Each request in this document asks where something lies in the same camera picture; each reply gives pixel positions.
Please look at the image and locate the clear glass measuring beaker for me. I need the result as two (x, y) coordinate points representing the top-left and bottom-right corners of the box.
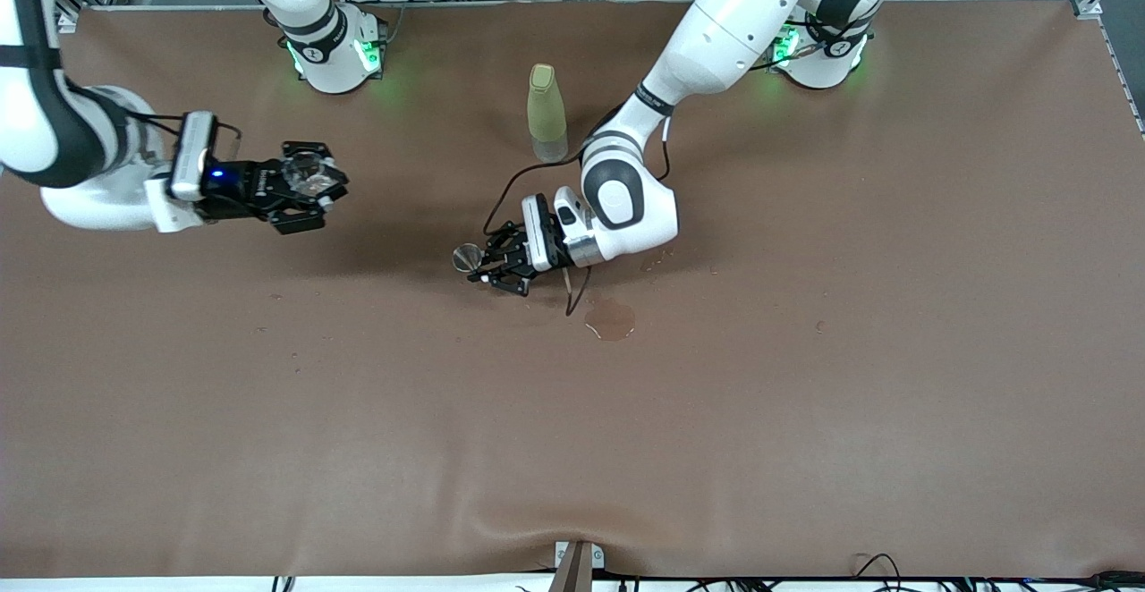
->
(283, 150), (346, 204)

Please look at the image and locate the large liquid puddle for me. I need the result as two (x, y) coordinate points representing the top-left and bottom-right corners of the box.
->
(584, 295), (638, 343)

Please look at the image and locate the green bottle with glass base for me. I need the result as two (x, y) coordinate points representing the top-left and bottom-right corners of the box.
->
(526, 63), (570, 165)

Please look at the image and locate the brown table cloth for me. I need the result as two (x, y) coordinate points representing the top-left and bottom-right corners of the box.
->
(0, 0), (1145, 579)

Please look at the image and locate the metal table edge bracket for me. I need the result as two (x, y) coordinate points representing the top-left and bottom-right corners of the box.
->
(553, 540), (606, 592)

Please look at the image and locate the thin black cable loop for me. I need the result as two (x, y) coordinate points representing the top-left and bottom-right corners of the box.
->
(850, 554), (903, 592)

